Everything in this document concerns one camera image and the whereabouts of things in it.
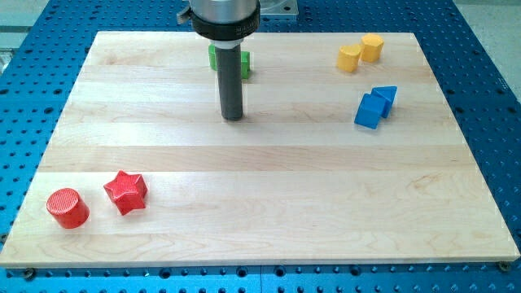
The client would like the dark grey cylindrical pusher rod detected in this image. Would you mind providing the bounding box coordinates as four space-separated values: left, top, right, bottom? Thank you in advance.
212 39 243 121

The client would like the light wooden board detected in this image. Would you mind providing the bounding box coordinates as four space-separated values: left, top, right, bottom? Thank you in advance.
1 31 519 268

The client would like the green block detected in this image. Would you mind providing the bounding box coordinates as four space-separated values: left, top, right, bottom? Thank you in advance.
208 44 251 80

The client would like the yellow cylinder block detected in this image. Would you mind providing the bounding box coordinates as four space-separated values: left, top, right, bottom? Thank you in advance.
336 44 361 72

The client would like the yellow hexagon block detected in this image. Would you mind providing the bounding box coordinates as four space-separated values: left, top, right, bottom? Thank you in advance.
361 33 384 63

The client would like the blue cube block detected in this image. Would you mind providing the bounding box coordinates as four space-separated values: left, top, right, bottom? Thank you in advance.
354 94 385 129

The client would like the blue triangle block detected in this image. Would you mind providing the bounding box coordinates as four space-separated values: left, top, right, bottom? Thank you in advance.
371 85 397 118

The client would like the red star block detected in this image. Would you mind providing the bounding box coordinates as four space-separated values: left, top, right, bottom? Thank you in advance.
103 170 148 216

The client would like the red cylinder block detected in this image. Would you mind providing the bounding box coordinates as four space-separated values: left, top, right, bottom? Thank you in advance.
46 188 90 229

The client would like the silver metal mounting bracket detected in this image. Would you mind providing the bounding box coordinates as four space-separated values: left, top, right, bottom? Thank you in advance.
260 0 299 16

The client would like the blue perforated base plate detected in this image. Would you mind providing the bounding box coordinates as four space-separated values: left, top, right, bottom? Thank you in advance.
1 1 520 292

